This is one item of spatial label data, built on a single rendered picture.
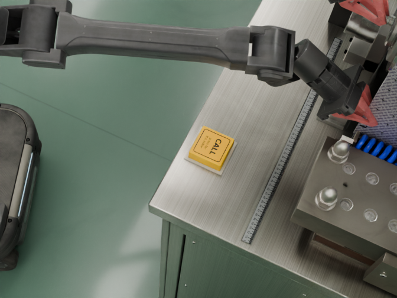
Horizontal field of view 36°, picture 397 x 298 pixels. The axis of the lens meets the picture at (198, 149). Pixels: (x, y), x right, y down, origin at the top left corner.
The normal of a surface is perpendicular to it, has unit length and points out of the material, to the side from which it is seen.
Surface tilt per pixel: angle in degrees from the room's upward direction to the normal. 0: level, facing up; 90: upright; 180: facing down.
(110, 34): 21
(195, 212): 0
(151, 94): 0
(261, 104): 0
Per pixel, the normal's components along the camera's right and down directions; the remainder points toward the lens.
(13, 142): 0.07, -0.47
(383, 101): -0.43, 0.79
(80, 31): 0.00, -0.13
